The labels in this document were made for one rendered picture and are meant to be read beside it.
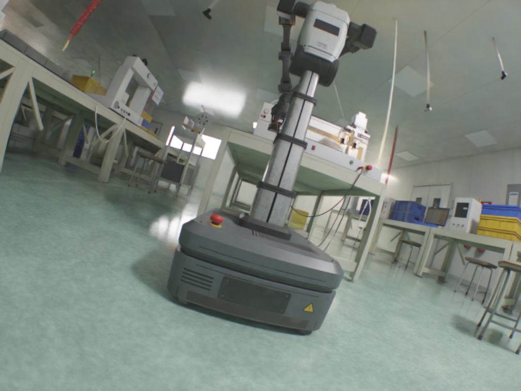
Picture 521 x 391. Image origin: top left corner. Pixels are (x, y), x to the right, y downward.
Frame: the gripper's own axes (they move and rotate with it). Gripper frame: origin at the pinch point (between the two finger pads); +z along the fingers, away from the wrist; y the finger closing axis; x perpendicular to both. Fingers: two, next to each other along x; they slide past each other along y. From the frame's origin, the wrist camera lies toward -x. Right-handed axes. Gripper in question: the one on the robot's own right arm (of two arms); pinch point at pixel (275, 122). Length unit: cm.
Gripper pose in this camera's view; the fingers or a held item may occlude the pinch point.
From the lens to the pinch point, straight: 155.7
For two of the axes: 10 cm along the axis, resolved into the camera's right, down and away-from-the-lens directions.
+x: 1.5, -2.4, -9.6
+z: -2.8, 9.2, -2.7
